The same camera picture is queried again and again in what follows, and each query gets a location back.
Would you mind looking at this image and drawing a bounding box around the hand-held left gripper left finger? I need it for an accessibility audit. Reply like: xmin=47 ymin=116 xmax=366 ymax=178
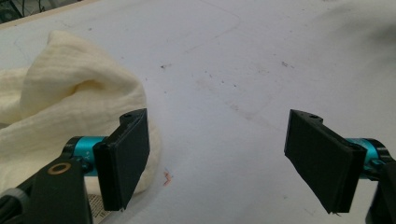
xmin=73 ymin=107 xmax=151 ymax=212

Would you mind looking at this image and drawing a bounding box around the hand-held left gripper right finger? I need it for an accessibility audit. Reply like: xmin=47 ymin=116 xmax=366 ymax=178
xmin=283 ymin=108 xmax=379 ymax=215

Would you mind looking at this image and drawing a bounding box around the cream cloth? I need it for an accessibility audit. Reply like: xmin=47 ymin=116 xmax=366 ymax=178
xmin=0 ymin=30 xmax=163 ymax=224

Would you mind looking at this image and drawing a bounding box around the white foam mat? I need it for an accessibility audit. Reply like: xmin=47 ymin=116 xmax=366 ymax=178
xmin=0 ymin=0 xmax=396 ymax=224

